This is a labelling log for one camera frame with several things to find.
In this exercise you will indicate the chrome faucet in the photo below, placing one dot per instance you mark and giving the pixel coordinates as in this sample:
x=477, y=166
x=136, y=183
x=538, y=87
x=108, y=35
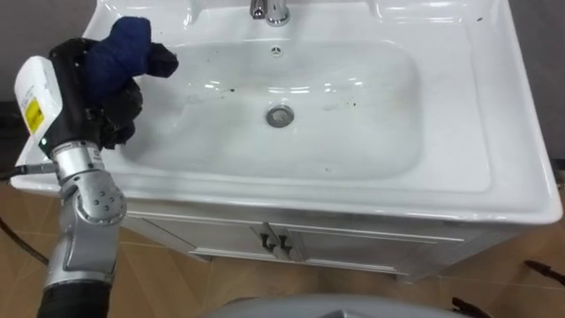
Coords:
x=273, y=11

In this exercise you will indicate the robot body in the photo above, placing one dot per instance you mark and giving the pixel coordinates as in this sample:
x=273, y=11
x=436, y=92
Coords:
x=331, y=309

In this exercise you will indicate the white vanity sink cabinet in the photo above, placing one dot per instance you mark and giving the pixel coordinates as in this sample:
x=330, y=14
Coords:
x=375, y=176

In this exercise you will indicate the chrome sink drain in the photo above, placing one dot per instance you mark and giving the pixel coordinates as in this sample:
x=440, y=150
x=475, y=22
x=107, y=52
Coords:
x=280, y=116

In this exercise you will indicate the dark blue cloth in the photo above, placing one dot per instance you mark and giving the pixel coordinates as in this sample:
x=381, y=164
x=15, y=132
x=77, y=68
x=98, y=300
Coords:
x=117, y=57

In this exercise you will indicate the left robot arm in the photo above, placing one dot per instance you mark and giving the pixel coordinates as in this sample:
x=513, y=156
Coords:
x=84, y=229

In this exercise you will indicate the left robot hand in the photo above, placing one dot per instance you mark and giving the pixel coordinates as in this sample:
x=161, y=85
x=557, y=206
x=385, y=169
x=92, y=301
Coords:
x=57, y=101

